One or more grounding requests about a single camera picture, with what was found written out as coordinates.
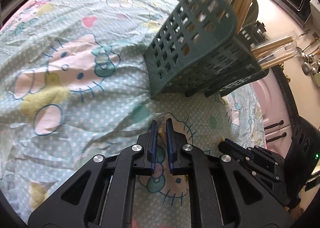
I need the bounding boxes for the green plastic utensil basket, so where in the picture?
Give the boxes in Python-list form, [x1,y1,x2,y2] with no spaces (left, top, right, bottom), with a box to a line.
[144,0,268,98]

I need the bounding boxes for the chopsticks bundle in basket side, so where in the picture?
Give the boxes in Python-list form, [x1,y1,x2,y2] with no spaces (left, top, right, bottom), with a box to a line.
[251,35,299,70]

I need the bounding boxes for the black kitchen countertop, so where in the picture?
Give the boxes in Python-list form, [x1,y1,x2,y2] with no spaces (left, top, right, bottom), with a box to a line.
[272,65,299,126]

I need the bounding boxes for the hanging ladle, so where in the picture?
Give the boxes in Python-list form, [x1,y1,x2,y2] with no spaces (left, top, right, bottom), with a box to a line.
[295,40,320,76]

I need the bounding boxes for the Hello Kitty tablecloth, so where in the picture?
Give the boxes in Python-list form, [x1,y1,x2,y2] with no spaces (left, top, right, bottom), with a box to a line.
[0,0,266,228]

